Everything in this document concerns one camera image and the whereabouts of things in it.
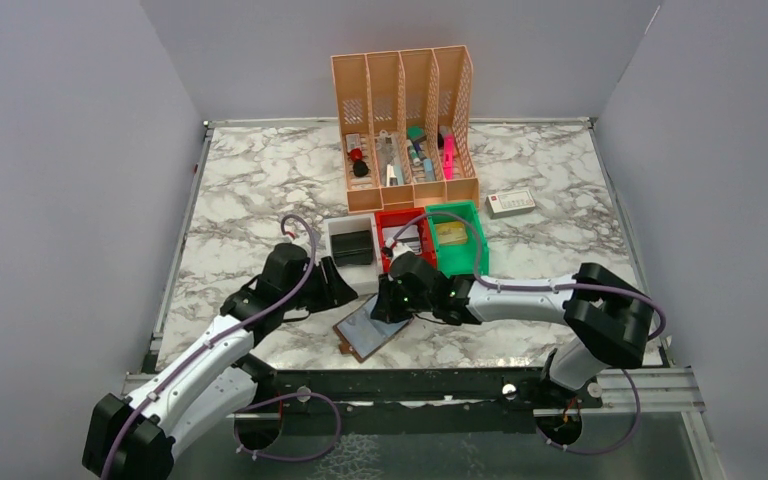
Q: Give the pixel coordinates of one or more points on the pink marker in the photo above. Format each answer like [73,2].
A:
[448,143]

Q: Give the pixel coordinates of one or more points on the green plastic bin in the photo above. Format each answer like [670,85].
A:
[457,260]

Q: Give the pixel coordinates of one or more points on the silver VIP card stack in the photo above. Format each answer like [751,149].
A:
[410,237]

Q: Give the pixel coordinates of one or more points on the gold credit card stack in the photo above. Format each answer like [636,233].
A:
[451,234]

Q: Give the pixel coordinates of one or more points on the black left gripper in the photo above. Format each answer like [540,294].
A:
[325,285]

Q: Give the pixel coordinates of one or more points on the black card stack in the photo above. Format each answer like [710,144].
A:
[353,248]

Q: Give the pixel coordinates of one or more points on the black round object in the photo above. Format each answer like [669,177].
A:
[360,169]

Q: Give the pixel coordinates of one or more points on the white stapler tool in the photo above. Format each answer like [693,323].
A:
[392,175]

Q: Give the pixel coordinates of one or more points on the white plastic bin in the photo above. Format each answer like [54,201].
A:
[363,279]

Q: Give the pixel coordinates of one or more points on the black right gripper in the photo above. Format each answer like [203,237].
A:
[389,299]

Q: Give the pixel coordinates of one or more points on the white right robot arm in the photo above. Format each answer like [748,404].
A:
[610,319]

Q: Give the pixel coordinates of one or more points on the brown leather card holder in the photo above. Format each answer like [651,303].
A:
[361,336]

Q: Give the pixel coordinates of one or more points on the peach plastic file organizer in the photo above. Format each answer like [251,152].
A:
[378,96]

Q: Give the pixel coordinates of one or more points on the black metal base rail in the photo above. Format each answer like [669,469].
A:
[404,401]

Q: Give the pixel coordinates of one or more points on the red plastic bin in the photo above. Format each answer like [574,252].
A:
[391,218]

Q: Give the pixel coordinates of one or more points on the teal eraser block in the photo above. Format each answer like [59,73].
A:
[416,134]

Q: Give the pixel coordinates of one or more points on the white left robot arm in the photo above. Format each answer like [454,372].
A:
[140,435]

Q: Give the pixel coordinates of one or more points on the small white label box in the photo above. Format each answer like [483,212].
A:
[509,203]

